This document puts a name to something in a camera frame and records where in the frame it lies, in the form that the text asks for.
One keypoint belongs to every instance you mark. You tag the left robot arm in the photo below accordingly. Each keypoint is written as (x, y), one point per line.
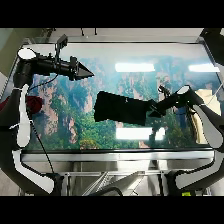
(24, 116)

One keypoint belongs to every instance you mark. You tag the red garment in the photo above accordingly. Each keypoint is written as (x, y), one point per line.
(34, 104)

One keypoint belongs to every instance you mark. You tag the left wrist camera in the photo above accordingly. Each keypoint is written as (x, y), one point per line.
(60, 45)

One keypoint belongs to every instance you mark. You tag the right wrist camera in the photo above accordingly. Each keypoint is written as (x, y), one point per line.
(163, 90)

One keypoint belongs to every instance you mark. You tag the cream garment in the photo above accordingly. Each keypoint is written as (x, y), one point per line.
(207, 98)

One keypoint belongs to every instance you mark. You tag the silver frame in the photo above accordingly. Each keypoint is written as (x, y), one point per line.
(116, 161)

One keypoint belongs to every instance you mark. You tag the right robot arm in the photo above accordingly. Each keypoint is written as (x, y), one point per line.
(210, 128)

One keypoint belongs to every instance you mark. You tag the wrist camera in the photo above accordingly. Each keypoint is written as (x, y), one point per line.
(60, 45)
(163, 90)

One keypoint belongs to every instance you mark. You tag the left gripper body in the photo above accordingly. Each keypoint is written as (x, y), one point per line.
(74, 68)

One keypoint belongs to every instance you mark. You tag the black garment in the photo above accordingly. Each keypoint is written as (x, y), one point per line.
(120, 108)

